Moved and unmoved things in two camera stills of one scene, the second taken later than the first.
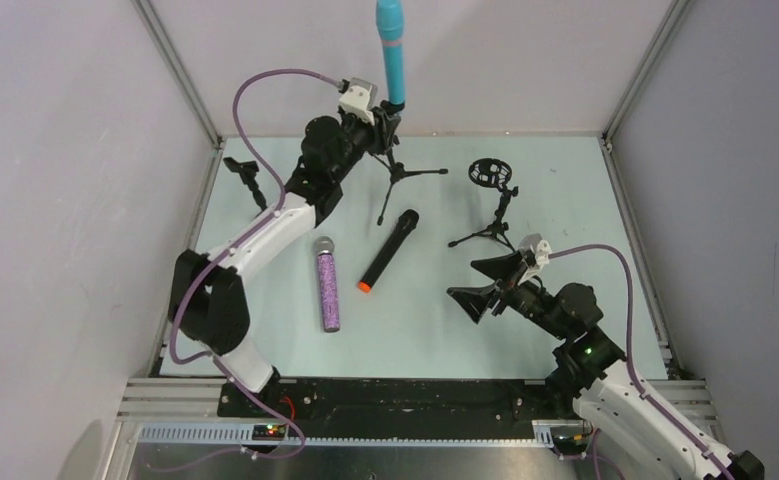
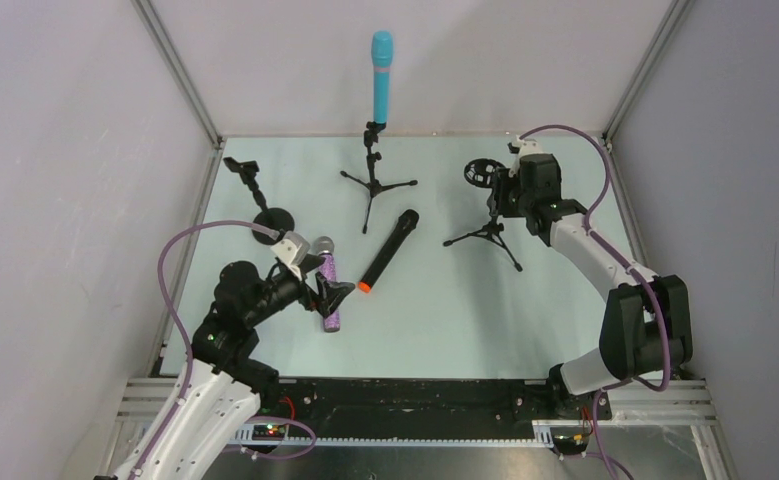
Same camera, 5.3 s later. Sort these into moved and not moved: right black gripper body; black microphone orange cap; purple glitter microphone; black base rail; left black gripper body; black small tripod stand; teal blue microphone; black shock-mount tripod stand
Moved: black small tripod stand; teal blue microphone; left black gripper body; right black gripper body
Not moved: purple glitter microphone; black microphone orange cap; black base rail; black shock-mount tripod stand
